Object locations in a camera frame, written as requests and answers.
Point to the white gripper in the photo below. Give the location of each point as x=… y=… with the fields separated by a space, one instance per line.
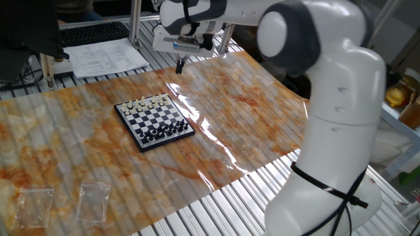
x=159 y=41

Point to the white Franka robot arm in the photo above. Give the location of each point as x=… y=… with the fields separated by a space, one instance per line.
x=344 y=98

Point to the black framed folding chessboard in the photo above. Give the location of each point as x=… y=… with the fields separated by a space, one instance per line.
x=154 y=119

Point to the silver ribbed bar blue cap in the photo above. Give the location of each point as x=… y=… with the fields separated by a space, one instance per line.
x=183 y=46

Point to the white chess rook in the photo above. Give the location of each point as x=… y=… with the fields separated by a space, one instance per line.
x=165 y=97
x=124 y=107

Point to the black connector plug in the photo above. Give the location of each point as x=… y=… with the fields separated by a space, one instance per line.
x=207 y=41

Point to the white chess knight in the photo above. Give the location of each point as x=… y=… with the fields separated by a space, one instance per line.
x=130 y=105
x=159 y=98

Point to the white chess bishop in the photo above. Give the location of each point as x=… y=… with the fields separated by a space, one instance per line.
x=153 y=99
x=136 y=103

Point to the white chess king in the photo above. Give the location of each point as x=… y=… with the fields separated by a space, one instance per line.
x=142 y=101

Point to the black chess rook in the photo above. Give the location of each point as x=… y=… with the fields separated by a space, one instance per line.
x=185 y=125

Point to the black chess knight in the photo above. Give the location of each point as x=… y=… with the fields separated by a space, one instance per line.
x=180 y=126
x=151 y=136

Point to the black chess bishop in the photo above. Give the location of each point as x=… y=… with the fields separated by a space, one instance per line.
x=174 y=128

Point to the black chess queen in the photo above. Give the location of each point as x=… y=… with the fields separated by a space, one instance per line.
x=168 y=130

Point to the black chess king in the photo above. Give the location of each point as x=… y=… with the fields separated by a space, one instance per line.
x=162 y=132

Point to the orange marble pattern mat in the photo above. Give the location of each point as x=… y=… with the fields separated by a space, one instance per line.
x=229 y=114

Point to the white printed paper sheet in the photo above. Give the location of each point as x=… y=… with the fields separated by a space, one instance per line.
x=105 y=59

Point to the black keyboard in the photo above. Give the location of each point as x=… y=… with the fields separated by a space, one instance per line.
x=95 y=32

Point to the person in brown top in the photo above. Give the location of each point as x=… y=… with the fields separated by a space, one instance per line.
x=75 y=5

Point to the clear plastic zip bag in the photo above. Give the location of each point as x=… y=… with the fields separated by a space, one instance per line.
x=33 y=206
x=93 y=201

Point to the black cloth bundle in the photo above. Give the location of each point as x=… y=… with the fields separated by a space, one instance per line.
x=393 y=82

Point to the yellow plastic toy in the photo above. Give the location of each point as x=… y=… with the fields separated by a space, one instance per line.
x=396 y=95

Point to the light grey metal shelf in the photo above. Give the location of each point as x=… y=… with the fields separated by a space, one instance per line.
x=393 y=122

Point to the white plastic sack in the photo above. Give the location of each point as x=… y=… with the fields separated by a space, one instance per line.
x=387 y=144

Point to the brown cardboard box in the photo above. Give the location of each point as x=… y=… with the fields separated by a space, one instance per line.
x=411 y=114

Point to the green box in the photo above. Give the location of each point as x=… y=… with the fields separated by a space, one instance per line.
x=411 y=176

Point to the aluminium profile post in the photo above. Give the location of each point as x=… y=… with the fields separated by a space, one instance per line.
x=387 y=16
x=134 y=23
x=226 y=39
x=48 y=72

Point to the aluminium profile rail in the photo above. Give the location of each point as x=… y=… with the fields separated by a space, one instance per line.
x=98 y=20

